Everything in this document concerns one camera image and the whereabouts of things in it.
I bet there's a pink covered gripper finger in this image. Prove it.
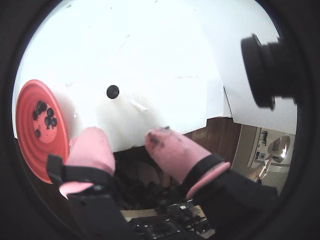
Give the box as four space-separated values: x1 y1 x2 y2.
46 126 136 240
145 126 279 236

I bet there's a white foam base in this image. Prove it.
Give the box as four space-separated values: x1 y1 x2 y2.
12 0 235 154

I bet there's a black camera lens knob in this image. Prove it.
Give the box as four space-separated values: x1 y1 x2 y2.
240 33 301 110

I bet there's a white board wall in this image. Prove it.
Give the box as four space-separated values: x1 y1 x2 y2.
199 0 300 137

